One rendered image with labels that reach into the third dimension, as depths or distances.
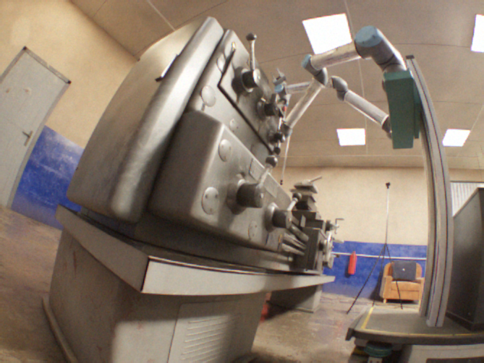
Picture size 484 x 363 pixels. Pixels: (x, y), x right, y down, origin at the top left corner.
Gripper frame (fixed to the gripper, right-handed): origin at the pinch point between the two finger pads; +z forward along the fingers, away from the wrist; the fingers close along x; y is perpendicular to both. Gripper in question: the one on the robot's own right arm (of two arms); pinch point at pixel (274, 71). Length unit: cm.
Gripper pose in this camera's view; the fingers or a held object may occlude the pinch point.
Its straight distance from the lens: 211.9
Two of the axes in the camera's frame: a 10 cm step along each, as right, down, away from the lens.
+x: -7.9, 5.9, 1.8
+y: 3.9, 7.0, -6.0
